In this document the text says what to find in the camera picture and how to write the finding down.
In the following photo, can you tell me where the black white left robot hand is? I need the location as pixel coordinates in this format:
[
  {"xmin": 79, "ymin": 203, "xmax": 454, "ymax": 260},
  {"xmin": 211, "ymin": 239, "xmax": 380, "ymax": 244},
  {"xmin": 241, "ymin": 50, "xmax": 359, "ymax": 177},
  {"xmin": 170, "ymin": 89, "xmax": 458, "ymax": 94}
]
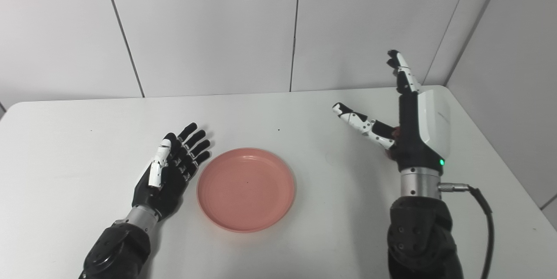
[{"xmin": 132, "ymin": 122, "xmax": 211, "ymax": 221}]

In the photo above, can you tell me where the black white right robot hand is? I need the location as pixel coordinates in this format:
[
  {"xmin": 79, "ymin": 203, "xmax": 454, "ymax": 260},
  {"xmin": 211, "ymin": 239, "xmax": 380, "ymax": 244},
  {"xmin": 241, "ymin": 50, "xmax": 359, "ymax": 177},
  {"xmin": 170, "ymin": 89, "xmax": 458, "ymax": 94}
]
[{"xmin": 332, "ymin": 50, "xmax": 451, "ymax": 173}]

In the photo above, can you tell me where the pink round plate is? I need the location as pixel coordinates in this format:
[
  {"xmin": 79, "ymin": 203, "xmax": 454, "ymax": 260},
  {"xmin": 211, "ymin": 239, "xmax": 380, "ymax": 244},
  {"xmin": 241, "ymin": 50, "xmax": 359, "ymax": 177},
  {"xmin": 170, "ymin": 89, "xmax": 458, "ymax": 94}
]
[{"xmin": 197, "ymin": 148, "xmax": 296, "ymax": 233}]

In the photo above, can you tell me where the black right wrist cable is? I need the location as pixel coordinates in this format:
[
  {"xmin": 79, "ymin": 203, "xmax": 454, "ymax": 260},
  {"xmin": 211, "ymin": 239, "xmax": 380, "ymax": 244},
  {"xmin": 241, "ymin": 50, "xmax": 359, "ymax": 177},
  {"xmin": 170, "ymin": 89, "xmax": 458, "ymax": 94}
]
[{"xmin": 439, "ymin": 182, "xmax": 495, "ymax": 279}]

